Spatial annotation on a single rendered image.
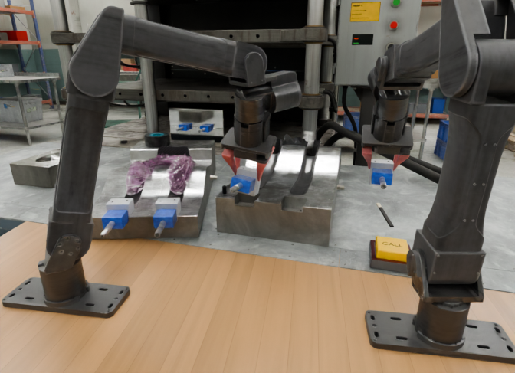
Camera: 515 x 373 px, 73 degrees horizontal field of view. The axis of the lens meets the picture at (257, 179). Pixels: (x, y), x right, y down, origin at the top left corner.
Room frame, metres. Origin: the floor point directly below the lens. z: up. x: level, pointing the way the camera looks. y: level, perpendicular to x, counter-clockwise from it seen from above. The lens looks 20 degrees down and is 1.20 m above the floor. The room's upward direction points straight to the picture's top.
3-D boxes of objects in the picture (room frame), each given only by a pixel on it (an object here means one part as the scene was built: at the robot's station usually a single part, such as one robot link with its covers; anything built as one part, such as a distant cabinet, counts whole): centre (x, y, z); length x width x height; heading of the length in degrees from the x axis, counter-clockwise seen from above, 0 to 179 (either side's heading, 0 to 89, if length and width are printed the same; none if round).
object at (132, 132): (1.95, 0.25, 0.76); 1.30 x 0.84 x 0.07; 75
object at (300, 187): (0.93, -0.08, 0.92); 0.35 x 0.16 x 0.09; 165
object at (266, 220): (0.94, -0.10, 0.87); 0.50 x 0.26 x 0.14; 165
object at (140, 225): (0.95, 0.27, 0.86); 0.50 x 0.26 x 0.11; 2
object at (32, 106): (5.26, 3.57, 0.42); 0.60 x 0.42 x 0.33; 70
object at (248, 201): (0.74, 0.02, 0.87); 0.05 x 0.05 x 0.04; 75
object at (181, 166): (0.95, 0.27, 0.90); 0.26 x 0.18 x 0.08; 2
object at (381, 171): (0.74, -0.28, 0.94); 0.13 x 0.05 x 0.05; 165
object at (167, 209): (0.69, 0.20, 0.86); 0.13 x 0.05 x 0.05; 2
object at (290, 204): (0.71, -0.08, 0.87); 0.05 x 0.05 x 0.04; 75
